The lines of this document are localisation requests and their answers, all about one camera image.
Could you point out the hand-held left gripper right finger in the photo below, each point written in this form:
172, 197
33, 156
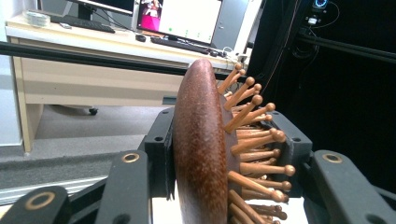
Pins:
297, 149

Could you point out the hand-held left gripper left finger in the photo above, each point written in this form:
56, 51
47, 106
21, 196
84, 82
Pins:
158, 161

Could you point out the brown wooden hairbrush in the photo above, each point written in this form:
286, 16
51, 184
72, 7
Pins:
199, 149

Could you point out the black curtain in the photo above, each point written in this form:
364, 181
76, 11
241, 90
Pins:
348, 118

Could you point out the grey office chair base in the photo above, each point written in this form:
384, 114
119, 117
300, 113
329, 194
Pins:
92, 110

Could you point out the light wooden office desk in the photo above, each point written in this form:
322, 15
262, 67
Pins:
93, 84

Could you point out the black metal stand bar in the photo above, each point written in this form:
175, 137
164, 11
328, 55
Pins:
348, 48

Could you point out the black keyboard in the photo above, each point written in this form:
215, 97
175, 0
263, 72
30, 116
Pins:
179, 45
82, 23

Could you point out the black computer mouse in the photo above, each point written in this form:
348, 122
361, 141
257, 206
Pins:
140, 38
213, 53

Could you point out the lit computer monitor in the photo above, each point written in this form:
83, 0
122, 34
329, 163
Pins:
186, 18

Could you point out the dark computer monitor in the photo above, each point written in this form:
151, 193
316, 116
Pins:
102, 4

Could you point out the black camera on stand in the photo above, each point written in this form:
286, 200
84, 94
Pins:
317, 12

